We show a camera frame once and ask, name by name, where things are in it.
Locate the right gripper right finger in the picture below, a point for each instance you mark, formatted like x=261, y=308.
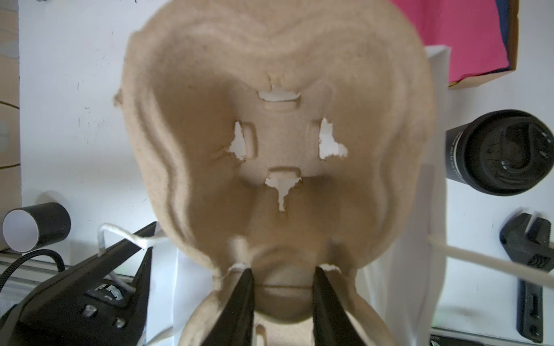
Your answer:
x=332, y=327

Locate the cardboard tray with napkins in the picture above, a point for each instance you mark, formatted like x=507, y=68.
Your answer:
x=483, y=36

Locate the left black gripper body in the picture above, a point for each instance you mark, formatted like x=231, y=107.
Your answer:
x=64, y=311

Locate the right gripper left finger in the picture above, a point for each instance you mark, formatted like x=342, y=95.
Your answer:
x=235, y=324

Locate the brown pulp cup carrier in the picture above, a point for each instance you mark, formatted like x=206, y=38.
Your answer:
x=276, y=137

